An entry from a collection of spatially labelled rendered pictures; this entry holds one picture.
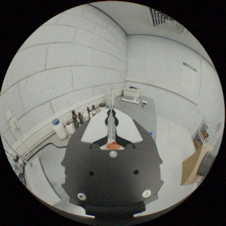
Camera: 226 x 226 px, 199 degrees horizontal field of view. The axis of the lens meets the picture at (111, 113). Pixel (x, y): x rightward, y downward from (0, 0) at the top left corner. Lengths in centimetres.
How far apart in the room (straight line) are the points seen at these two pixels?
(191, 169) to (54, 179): 66
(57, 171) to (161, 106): 174
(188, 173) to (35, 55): 109
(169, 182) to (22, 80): 97
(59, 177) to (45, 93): 50
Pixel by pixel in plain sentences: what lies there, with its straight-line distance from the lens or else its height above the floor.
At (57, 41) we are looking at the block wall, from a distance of 66.
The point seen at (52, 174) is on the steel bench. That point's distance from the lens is 43.
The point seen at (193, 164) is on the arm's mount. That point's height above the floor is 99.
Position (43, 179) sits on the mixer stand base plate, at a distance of 46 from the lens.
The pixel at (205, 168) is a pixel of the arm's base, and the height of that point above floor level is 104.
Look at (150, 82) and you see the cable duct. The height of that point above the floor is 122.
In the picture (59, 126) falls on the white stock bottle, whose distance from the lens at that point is 42.
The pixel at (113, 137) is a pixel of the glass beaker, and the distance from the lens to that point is 21.
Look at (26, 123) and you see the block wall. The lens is 60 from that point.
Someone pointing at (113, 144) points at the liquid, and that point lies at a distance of 23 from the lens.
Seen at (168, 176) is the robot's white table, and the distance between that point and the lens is 43.
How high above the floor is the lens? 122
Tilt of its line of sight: 31 degrees down
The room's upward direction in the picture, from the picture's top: 2 degrees clockwise
